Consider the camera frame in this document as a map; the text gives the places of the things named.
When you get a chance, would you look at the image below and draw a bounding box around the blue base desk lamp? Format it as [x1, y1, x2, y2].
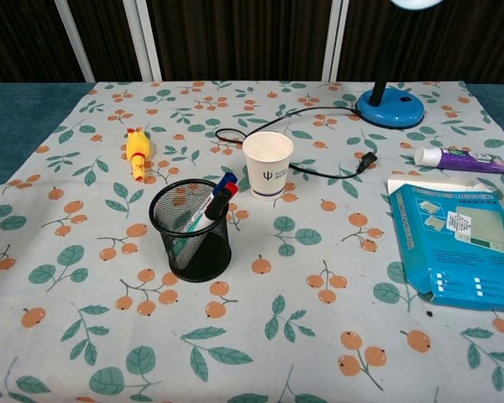
[355, 0, 444, 129]

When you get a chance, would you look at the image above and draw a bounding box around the black lamp power cable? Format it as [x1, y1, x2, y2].
[214, 105, 380, 180]

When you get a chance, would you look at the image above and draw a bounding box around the white partition frame post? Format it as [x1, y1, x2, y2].
[123, 0, 164, 82]
[53, 0, 96, 83]
[320, 0, 350, 82]

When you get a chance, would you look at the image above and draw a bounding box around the blue cardboard product box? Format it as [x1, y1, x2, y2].
[386, 175, 504, 315]

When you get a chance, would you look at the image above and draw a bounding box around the black mesh pen holder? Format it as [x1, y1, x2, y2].
[148, 178, 233, 283]

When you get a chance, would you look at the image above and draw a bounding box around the yellow rubber chicken toy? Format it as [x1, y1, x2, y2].
[123, 125, 153, 182]

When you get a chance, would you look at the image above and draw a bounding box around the purple toothpaste tube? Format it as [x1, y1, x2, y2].
[413, 145, 504, 175]

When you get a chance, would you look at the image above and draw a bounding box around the floral print tablecloth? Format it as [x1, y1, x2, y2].
[0, 79, 504, 403]

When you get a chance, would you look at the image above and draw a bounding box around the white paper cup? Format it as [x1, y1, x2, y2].
[241, 131, 295, 202]

